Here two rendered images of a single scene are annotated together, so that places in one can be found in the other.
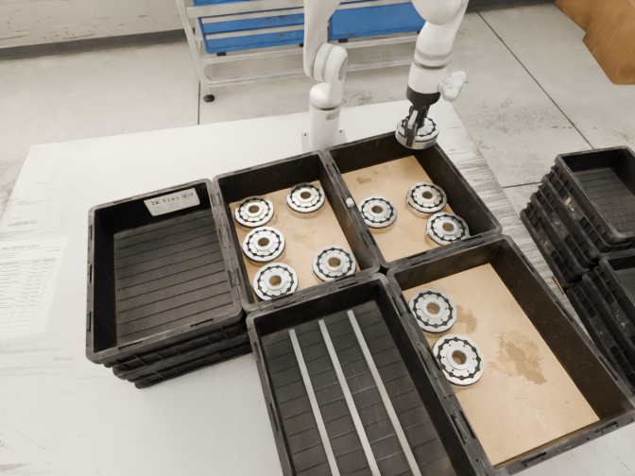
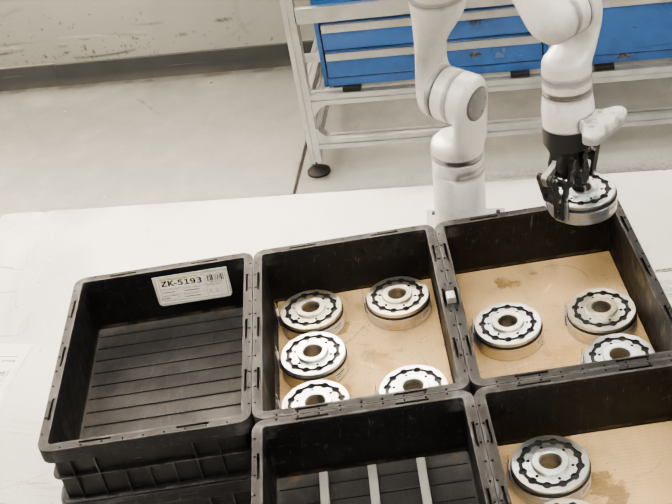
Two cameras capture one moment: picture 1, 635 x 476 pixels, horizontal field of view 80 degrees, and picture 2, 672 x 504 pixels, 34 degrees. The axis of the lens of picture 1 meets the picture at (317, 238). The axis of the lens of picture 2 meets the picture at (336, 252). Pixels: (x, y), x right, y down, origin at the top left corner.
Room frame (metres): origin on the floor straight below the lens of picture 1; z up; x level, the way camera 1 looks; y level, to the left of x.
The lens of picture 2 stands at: (-0.66, -0.35, 1.95)
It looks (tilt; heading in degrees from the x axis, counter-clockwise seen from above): 35 degrees down; 19
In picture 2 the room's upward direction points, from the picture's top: 11 degrees counter-clockwise
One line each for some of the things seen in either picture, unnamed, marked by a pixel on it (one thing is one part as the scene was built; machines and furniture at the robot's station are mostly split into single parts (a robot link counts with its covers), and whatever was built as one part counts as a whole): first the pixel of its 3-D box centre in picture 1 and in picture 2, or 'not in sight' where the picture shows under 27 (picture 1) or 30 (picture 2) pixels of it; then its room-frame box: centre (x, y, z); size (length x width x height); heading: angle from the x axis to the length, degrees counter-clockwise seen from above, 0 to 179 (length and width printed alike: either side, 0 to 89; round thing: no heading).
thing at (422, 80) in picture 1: (437, 72); (578, 105); (0.73, -0.26, 1.17); 0.11 x 0.09 x 0.06; 60
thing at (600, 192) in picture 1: (588, 225); not in sight; (0.89, -1.10, 0.37); 0.40 x 0.30 x 0.45; 7
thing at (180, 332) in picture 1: (159, 258); (156, 348); (0.47, 0.35, 0.92); 0.40 x 0.30 x 0.02; 16
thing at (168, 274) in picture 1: (167, 269); (164, 373); (0.47, 0.35, 0.87); 0.40 x 0.30 x 0.11; 16
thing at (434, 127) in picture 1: (418, 126); (581, 190); (0.76, -0.26, 1.01); 0.10 x 0.10 x 0.01
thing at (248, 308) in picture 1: (288, 221); (352, 318); (0.55, 0.07, 0.92); 0.40 x 0.30 x 0.02; 16
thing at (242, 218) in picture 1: (254, 211); (311, 310); (0.64, 0.16, 0.86); 0.10 x 0.10 x 0.01
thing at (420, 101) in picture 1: (421, 99); (568, 146); (0.73, -0.25, 1.10); 0.08 x 0.08 x 0.09
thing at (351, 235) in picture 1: (290, 234); (356, 344); (0.55, 0.07, 0.87); 0.40 x 0.30 x 0.11; 16
